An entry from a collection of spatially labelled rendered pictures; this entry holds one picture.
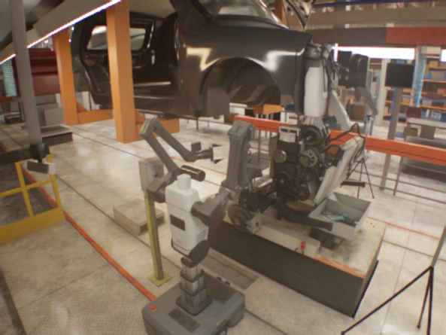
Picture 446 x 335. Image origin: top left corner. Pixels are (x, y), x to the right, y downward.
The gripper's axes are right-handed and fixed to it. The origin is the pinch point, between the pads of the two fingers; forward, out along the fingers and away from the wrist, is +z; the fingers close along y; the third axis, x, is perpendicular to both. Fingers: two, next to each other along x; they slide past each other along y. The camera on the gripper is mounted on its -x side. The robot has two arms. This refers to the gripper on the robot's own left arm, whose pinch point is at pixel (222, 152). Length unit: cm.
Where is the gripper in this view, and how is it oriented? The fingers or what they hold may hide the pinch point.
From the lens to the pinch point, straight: 193.1
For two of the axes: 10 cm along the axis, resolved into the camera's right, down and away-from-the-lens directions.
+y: 1.2, 9.6, 2.4
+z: 9.8, -1.5, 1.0
